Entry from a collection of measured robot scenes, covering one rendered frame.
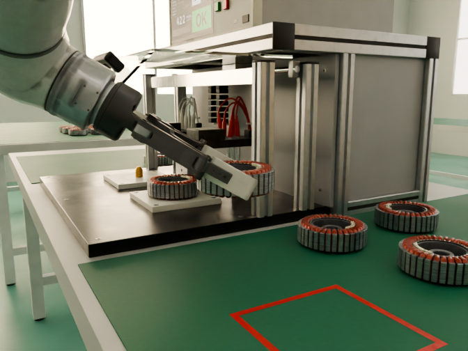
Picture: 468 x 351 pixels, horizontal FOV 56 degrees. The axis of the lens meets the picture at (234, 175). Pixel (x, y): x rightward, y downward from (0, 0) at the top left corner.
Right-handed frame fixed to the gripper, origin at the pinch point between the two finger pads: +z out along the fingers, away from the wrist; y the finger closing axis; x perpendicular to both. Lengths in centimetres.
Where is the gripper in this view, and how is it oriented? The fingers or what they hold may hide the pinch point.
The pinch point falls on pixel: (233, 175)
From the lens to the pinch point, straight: 63.1
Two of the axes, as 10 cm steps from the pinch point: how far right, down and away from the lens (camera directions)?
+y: 1.4, 1.9, -9.7
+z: 8.6, 4.7, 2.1
